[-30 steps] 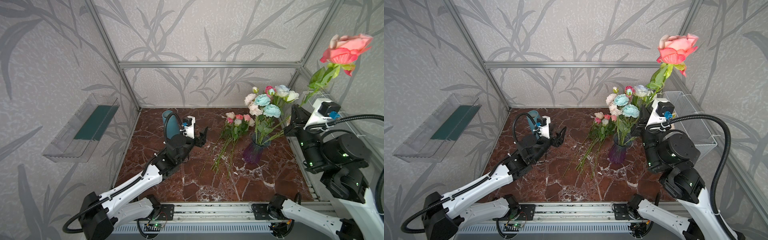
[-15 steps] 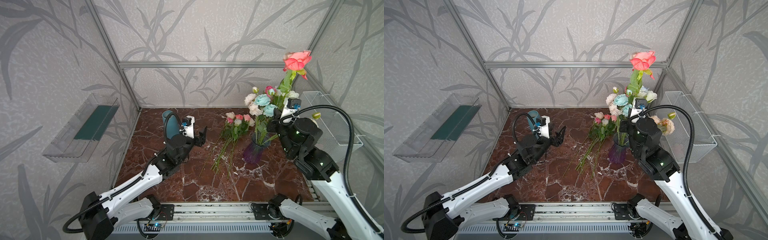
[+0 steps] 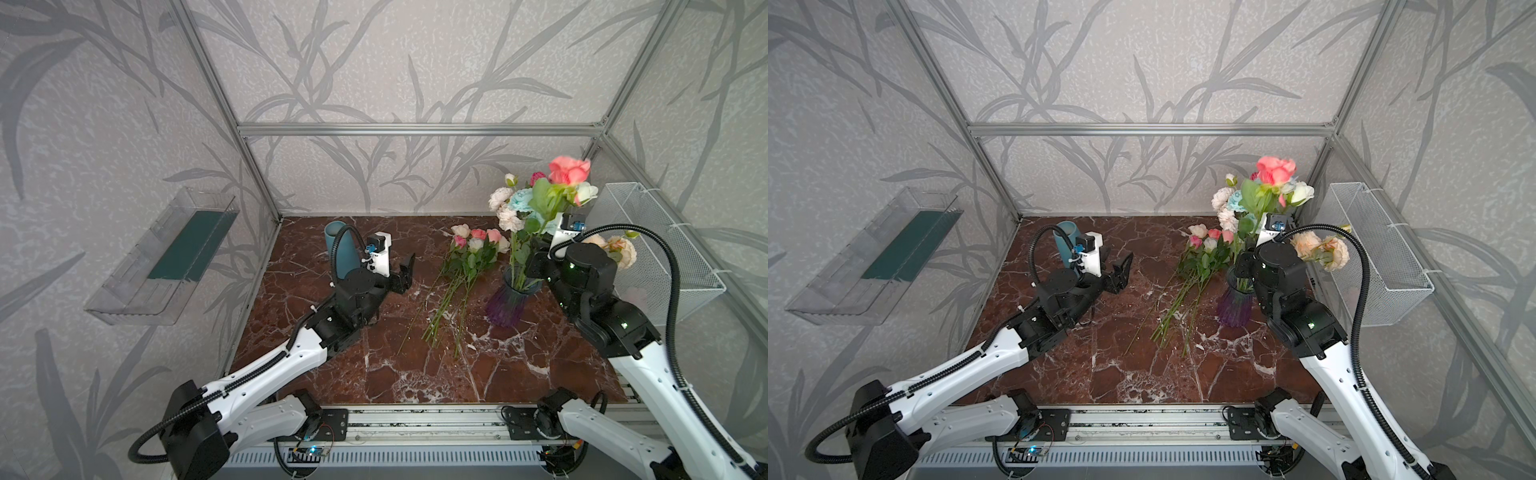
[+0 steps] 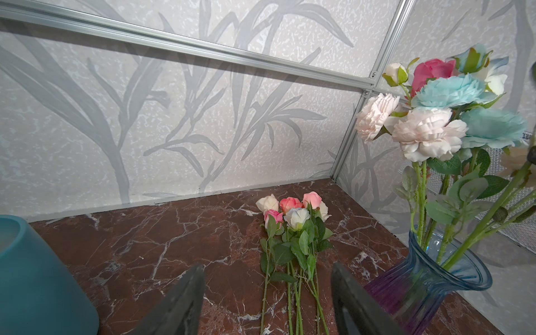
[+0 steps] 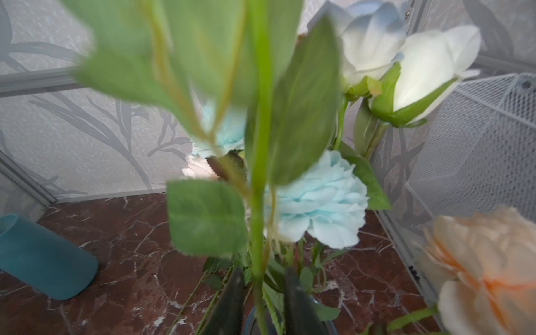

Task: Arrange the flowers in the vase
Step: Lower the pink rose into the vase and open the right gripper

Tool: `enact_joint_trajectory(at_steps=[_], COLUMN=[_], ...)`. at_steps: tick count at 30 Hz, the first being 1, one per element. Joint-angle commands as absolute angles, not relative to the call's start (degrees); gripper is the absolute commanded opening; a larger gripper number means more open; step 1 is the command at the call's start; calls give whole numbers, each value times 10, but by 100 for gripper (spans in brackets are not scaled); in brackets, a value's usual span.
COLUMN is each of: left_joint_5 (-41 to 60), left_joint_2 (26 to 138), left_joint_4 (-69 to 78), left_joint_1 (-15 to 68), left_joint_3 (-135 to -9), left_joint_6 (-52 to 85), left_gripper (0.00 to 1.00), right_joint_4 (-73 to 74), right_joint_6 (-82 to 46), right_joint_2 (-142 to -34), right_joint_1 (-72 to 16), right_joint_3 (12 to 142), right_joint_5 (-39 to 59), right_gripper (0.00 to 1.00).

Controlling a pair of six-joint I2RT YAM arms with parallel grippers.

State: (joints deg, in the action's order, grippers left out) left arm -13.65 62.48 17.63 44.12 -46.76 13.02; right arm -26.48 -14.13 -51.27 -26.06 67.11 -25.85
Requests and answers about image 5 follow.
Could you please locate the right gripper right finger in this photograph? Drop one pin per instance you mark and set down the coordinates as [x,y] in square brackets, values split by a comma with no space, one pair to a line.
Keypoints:
[300,315]

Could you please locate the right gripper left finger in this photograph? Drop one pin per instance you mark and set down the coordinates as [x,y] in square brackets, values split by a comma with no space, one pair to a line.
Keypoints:
[227,317]

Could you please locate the teal ceramic vase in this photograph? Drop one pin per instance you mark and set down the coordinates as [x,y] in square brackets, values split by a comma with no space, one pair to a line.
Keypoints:
[44,260]

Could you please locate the blue purple glass vase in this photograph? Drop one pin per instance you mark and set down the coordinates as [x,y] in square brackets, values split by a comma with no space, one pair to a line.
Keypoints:
[251,325]

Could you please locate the cream peach flower stem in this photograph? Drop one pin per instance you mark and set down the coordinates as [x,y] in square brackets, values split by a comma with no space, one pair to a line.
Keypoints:
[483,267]

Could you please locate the white rose stem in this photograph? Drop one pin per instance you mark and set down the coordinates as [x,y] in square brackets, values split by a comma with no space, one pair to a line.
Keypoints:
[399,78]

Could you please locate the pink white rose bunch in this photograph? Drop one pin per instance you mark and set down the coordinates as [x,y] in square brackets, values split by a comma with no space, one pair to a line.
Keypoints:
[194,313]

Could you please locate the white wire mesh basket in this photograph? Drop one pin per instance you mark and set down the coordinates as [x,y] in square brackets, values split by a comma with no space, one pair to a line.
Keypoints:
[480,151]

